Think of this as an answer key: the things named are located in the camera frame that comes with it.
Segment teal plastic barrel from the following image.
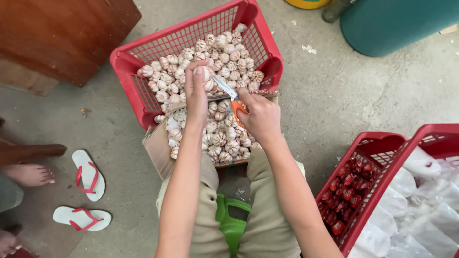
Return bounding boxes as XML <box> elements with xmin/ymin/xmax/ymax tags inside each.
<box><xmin>340</xmin><ymin>0</ymin><xmax>459</xmax><ymax>58</ymax></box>

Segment red basket with sachets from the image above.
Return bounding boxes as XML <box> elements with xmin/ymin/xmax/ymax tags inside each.
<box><xmin>315</xmin><ymin>131</ymin><xmax>408</xmax><ymax>258</ymax></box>

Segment green plastic stool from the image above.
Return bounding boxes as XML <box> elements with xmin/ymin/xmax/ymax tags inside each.
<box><xmin>215</xmin><ymin>193</ymin><xmax>252</xmax><ymax>257</ymax></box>

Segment white flip-flop with red strap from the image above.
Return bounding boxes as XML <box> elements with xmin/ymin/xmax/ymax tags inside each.
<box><xmin>71</xmin><ymin>149</ymin><xmax>106</xmax><ymax>203</ymax></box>
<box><xmin>52</xmin><ymin>206</ymin><xmax>112</xmax><ymax>232</ymax></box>

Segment brown wooden cabinet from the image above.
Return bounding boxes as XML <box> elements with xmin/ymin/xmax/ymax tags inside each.
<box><xmin>0</xmin><ymin>0</ymin><xmax>142</xmax><ymax>97</ymax></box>

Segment orange-handled scissors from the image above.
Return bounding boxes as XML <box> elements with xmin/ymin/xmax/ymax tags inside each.
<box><xmin>211</xmin><ymin>74</ymin><xmax>249</xmax><ymax>129</ymax></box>

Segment dark wooden furniture leg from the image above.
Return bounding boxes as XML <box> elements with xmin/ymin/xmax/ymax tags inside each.
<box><xmin>0</xmin><ymin>118</ymin><xmax>68</xmax><ymax>166</ymax></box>

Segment heap of trimmed garlic bulbs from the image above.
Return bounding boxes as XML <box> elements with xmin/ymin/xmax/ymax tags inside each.
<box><xmin>165</xmin><ymin>99</ymin><xmax>260</xmax><ymax>165</ymax></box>

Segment person's beige trousers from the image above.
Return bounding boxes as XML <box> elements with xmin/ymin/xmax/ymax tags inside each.
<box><xmin>156</xmin><ymin>146</ymin><xmax>306</xmax><ymax>258</ymax></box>

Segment person's left hand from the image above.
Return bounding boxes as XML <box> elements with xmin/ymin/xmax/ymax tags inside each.
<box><xmin>184</xmin><ymin>60</ymin><xmax>218</xmax><ymax>126</ymax></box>

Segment brown cardboard box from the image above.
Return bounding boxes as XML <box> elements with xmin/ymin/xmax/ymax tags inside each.
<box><xmin>142</xmin><ymin>90</ymin><xmax>279</xmax><ymax>180</ymax></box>

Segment heap of clear plastic bags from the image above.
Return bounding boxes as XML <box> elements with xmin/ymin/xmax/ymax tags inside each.
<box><xmin>347</xmin><ymin>146</ymin><xmax>459</xmax><ymax>258</ymax></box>

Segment person's right hand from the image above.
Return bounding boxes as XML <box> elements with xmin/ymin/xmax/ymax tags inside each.
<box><xmin>235</xmin><ymin>87</ymin><xmax>283</xmax><ymax>145</ymax></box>

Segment pile of red sachets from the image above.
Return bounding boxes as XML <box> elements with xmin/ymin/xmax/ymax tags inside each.
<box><xmin>318</xmin><ymin>157</ymin><xmax>376</xmax><ymax>236</ymax></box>

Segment red plastic basket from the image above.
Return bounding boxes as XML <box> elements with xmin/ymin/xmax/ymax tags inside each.
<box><xmin>110</xmin><ymin>0</ymin><xmax>284</xmax><ymax>131</ymax></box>

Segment yellow round container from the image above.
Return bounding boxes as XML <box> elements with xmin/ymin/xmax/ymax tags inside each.
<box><xmin>284</xmin><ymin>0</ymin><xmax>333</xmax><ymax>10</ymax></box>

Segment red basket with bags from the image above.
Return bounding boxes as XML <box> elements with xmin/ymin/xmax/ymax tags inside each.
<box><xmin>345</xmin><ymin>123</ymin><xmax>459</xmax><ymax>258</ymax></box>

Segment clear glass bottle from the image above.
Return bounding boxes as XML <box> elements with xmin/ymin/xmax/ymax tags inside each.
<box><xmin>322</xmin><ymin>0</ymin><xmax>355</xmax><ymax>23</ymax></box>

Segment single white garlic bulb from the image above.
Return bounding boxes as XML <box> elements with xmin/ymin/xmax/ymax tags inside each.
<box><xmin>193</xmin><ymin>66</ymin><xmax>217</xmax><ymax>93</ymax></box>

